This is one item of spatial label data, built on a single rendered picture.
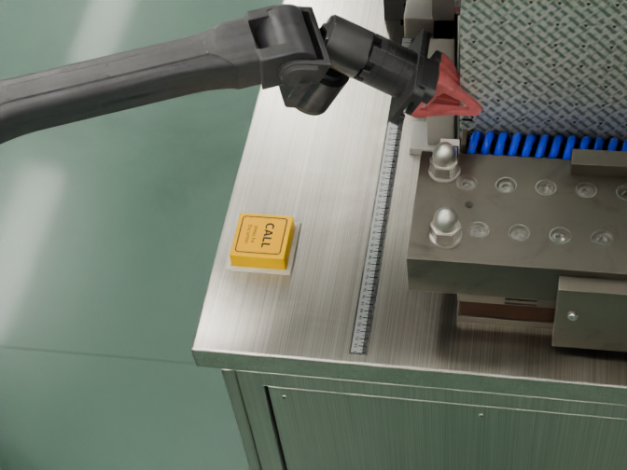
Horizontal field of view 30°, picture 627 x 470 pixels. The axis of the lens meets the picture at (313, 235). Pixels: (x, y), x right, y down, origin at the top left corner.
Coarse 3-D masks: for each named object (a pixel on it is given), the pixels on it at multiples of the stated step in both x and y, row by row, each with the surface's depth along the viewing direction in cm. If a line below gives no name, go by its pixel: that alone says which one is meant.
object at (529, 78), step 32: (480, 32) 127; (512, 32) 126; (544, 32) 125; (576, 32) 125; (608, 32) 124; (480, 64) 130; (512, 64) 130; (544, 64) 129; (576, 64) 128; (608, 64) 128; (480, 96) 134; (512, 96) 134; (544, 96) 133; (576, 96) 132; (608, 96) 131; (480, 128) 138; (512, 128) 138; (544, 128) 137; (576, 128) 136; (608, 128) 135
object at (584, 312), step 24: (576, 288) 125; (600, 288) 124; (624, 288) 124; (576, 312) 127; (600, 312) 127; (624, 312) 126; (552, 336) 132; (576, 336) 131; (600, 336) 130; (624, 336) 129
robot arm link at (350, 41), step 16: (336, 16) 130; (336, 32) 129; (352, 32) 130; (368, 32) 131; (336, 48) 129; (352, 48) 129; (368, 48) 130; (336, 64) 130; (352, 64) 130; (368, 64) 131
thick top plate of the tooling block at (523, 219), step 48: (432, 192) 133; (480, 192) 133; (528, 192) 132; (576, 192) 132; (624, 192) 132; (480, 240) 129; (528, 240) 128; (576, 240) 127; (624, 240) 127; (432, 288) 132; (480, 288) 130; (528, 288) 129
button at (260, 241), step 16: (240, 224) 147; (256, 224) 147; (272, 224) 146; (288, 224) 146; (240, 240) 145; (256, 240) 145; (272, 240) 145; (288, 240) 145; (240, 256) 144; (256, 256) 144; (272, 256) 143; (288, 256) 146
